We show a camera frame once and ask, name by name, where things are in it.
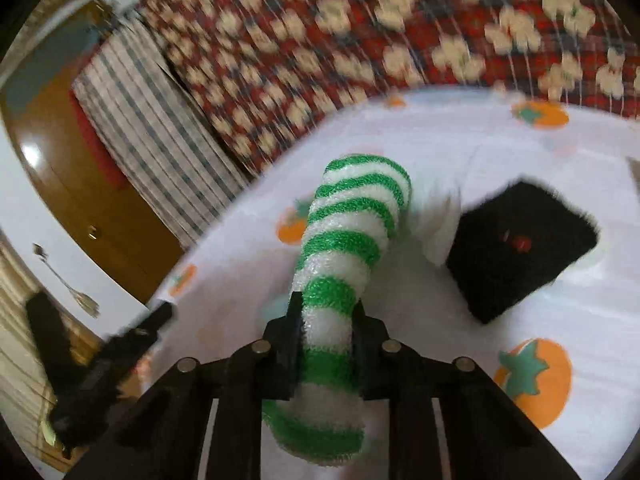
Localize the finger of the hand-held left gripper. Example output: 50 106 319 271
107 301 173 357

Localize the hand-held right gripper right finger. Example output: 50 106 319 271
350 300 583 480

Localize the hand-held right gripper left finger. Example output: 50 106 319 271
65 291 306 480

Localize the green striped fuzzy sock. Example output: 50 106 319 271
262 154 412 467

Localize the black fuzzy sock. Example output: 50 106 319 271
445 175 601 325

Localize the ornate metal hook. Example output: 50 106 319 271
32 242 101 318

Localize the wooden door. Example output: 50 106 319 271
0 0 183 301

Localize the red quilted garment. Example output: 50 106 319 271
67 90 126 191

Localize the checked cloth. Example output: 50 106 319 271
72 22 251 251

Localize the persimmon print tablecloth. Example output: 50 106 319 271
115 87 640 480

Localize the red plaid bear print blanket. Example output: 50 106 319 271
137 0 640 176

